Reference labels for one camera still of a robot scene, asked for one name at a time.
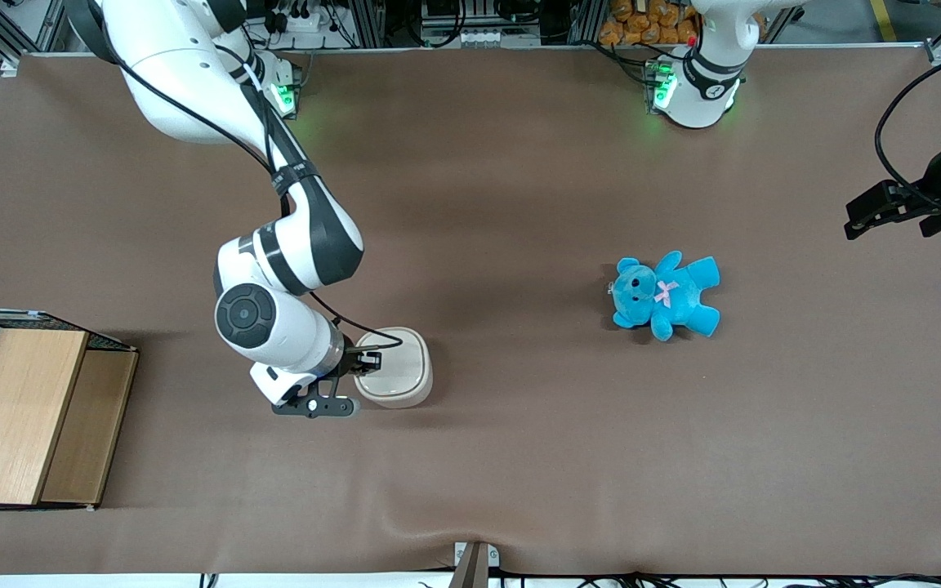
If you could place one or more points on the white trash can lid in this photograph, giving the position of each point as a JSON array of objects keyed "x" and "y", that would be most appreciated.
[{"x": 401, "y": 367}]

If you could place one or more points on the orange plush toys pile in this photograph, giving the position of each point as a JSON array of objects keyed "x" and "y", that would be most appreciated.
[{"x": 642, "y": 24}]

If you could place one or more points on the white power strip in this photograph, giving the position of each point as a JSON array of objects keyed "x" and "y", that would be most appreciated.
[{"x": 307, "y": 20}]

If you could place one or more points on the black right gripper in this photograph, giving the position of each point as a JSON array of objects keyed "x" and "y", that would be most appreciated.
[{"x": 350, "y": 360}]

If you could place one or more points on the wooden two-tier shelf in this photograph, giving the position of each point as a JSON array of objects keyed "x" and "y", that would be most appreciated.
[{"x": 13, "y": 416}]

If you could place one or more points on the brown table cover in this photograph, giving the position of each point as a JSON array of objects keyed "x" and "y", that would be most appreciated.
[{"x": 519, "y": 457}]

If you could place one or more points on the white square trash can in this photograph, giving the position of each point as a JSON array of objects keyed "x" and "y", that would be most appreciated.
[{"x": 405, "y": 396}]

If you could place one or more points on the white terminal block row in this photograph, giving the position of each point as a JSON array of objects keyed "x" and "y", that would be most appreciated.
[{"x": 479, "y": 37}]

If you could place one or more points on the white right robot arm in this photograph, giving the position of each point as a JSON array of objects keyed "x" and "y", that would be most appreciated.
[{"x": 185, "y": 82}]

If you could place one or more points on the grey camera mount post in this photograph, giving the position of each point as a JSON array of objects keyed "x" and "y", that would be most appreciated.
[{"x": 474, "y": 567}]

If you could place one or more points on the blue teddy bear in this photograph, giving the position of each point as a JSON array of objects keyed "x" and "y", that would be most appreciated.
[{"x": 679, "y": 298}]

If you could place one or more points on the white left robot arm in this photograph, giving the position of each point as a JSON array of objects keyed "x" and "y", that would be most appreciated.
[{"x": 703, "y": 86}]

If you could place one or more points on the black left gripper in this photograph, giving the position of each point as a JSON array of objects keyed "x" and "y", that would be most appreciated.
[{"x": 930, "y": 194}]

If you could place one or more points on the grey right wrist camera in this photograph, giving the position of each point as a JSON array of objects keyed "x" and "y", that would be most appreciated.
[{"x": 315, "y": 406}]

